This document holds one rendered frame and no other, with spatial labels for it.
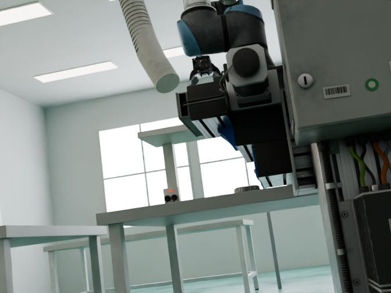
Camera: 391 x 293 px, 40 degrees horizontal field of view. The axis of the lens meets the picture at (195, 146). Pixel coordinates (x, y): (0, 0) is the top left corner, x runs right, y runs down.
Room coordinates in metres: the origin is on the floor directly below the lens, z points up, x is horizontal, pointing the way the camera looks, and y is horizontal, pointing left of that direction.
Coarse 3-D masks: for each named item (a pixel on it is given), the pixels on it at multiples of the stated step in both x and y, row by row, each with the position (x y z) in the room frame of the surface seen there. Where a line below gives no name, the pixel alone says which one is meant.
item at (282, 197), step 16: (240, 192) 2.10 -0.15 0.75; (256, 192) 2.09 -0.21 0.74; (272, 192) 2.08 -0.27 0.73; (288, 192) 2.07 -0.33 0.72; (144, 208) 2.18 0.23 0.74; (160, 208) 2.16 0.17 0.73; (176, 208) 2.15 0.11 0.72; (192, 208) 2.14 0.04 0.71; (208, 208) 2.13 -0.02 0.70; (224, 208) 2.17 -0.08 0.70; (240, 208) 2.33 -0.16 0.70; (256, 208) 2.51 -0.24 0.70; (272, 208) 2.72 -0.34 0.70; (288, 208) 2.97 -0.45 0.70; (128, 224) 2.45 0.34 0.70; (144, 224) 2.65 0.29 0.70; (160, 224) 2.89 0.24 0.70; (176, 224) 3.18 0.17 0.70
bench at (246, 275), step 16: (208, 224) 5.34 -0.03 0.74; (224, 224) 5.31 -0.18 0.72; (240, 224) 5.28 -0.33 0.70; (128, 240) 5.60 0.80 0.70; (240, 240) 5.32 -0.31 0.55; (80, 256) 6.47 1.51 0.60; (240, 256) 5.33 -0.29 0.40; (256, 272) 6.09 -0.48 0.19; (112, 288) 6.41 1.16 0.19; (256, 288) 6.09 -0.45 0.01
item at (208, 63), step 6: (192, 60) 2.05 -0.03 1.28; (198, 60) 2.06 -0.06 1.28; (204, 60) 2.04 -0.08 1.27; (210, 60) 2.06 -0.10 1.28; (198, 66) 2.05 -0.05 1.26; (204, 66) 2.05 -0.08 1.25; (210, 66) 2.04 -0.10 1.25; (198, 72) 2.07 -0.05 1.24; (204, 72) 2.10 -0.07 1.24; (210, 72) 2.09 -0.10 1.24
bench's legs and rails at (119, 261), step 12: (108, 228) 2.24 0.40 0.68; (120, 228) 2.24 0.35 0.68; (168, 228) 3.11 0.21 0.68; (120, 240) 2.23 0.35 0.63; (168, 240) 3.12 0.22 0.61; (120, 252) 2.23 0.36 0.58; (120, 264) 2.24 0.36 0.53; (180, 264) 3.15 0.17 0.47; (120, 276) 2.24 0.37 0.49; (180, 276) 3.12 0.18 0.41; (120, 288) 2.24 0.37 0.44; (180, 288) 3.11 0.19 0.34
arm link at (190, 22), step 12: (192, 0) 1.57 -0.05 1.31; (204, 0) 1.57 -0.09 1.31; (192, 12) 1.55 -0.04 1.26; (204, 12) 1.54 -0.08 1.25; (216, 12) 1.59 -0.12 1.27; (180, 24) 1.54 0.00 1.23; (192, 24) 1.54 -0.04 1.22; (204, 24) 1.54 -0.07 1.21; (216, 24) 1.54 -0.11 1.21; (180, 36) 1.56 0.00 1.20; (192, 36) 1.54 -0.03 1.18; (204, 36) 1.54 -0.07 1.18; (216, 36) 1.54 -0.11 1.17; (192, 48) 1.56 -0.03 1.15; (204, 48) 1.57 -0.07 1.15; (216, 48) 1.57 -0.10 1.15
